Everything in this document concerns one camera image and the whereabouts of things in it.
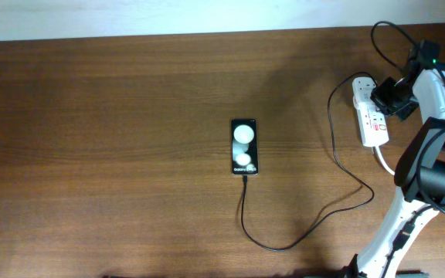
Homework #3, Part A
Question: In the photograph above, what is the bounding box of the white power strip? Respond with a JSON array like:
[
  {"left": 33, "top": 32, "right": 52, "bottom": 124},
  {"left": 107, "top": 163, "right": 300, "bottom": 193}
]
[{"left": 353, "top": 95, "right": 389, "bottom": 147}]

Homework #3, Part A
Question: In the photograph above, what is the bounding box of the black samsung smartphone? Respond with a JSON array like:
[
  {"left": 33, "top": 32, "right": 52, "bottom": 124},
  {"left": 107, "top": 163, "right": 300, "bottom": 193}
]
[{"left": 230, "top": 118, "right": 259, "bottom": 175}]

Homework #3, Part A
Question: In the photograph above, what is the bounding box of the black usb charging cable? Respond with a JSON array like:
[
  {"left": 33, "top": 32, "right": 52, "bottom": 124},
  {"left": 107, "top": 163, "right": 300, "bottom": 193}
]
[{"left": 239, "top": 71, "right": 379, "bottom": 253}]

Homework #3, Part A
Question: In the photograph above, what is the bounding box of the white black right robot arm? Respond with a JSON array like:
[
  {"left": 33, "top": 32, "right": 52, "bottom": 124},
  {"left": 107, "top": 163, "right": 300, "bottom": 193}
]
[{"left": 344, "top": 40, "right": 445, "bottom": 277}]

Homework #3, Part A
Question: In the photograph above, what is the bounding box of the white usb charger adapter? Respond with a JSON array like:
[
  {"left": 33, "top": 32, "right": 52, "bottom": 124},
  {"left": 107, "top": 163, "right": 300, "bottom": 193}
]
[{"left": 352, "top": 76, "right": 376, "bottom": 106}]

